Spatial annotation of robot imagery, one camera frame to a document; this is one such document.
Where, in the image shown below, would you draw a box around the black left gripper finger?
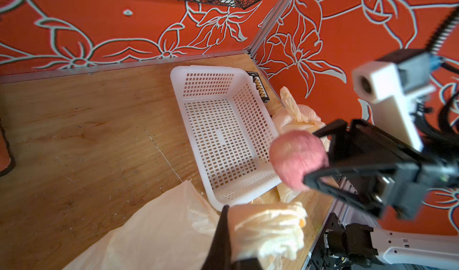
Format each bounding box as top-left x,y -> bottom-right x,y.
202,205 -> 262,270

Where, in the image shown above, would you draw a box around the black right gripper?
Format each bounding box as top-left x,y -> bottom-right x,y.
302,119 -> 459,220

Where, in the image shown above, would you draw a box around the plain translucent plastic bag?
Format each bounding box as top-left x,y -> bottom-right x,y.
68,181 -> 308,270

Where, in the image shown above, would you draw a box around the banana print plastic bag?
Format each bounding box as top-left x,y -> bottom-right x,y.
273,87 -> 331,203

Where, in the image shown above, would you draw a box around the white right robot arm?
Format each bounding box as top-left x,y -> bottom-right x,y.
303,119 -> 459,270

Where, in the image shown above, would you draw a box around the black remote with buttons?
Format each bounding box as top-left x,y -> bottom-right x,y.
247,71 -> 270,103

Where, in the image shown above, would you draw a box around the pink perforated plastic basket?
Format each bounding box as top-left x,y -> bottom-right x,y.
170,66 -> 281,211

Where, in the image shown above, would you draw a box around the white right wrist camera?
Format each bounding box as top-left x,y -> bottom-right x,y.
352,49 -> 442,151

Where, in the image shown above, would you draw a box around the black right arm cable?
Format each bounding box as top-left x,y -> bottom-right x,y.
424,6 -> 459,56

